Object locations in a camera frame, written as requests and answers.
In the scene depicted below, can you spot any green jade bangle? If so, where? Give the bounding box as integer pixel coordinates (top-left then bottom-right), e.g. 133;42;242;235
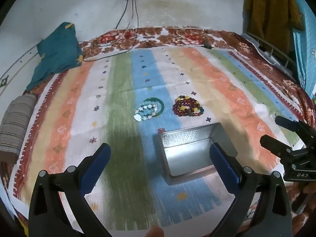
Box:
142;97;165;118

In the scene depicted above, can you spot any black charging cable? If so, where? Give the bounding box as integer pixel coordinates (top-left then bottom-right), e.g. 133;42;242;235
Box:
82;0;139;62

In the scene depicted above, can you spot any teal cloth garment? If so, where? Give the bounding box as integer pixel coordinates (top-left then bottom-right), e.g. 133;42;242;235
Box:
26;22;83;91

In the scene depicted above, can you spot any light blue bead bracelet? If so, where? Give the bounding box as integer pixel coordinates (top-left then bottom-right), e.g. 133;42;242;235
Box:
136;99;159;119

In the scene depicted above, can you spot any person's left hand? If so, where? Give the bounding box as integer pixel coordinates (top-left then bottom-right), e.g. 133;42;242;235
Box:
145;226;165;237

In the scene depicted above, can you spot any light blue patterned curtain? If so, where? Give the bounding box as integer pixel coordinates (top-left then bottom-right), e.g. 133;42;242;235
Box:
293;0;315;99

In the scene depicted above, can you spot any white wire rack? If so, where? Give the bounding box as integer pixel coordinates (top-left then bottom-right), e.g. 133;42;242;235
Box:
241;32;296;78

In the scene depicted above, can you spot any silver metal tin box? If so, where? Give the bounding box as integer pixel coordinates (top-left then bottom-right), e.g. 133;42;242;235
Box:
159;122;237;185

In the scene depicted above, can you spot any striped colourful bed cloth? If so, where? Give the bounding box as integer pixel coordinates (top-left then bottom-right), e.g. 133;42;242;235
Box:
8;46;301;232

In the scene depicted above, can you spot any white charging cable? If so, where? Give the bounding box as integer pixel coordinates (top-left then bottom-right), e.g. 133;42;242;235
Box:
98;0;141;46

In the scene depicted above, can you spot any red bead bracelet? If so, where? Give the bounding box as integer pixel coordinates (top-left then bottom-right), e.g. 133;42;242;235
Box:
172;96;202;117

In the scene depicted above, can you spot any white shell charm bracelet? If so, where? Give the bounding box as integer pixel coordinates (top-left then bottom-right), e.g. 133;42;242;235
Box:
133;104;159;122

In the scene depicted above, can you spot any small black device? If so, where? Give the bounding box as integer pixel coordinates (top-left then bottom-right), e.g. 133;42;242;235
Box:
202;44;213;49

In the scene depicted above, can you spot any mustard hanging garment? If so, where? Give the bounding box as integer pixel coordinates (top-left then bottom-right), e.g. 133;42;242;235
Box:
244;0;304;54

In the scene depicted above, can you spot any yellow and brown bead bracelet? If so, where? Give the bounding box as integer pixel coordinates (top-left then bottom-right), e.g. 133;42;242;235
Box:
173;94;204;115

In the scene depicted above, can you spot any grey striped pillow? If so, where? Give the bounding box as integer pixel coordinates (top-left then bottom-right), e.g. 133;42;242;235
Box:
1;94;38;165

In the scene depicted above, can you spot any person's right hand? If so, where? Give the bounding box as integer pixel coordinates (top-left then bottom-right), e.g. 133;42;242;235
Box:
288;181;316;237

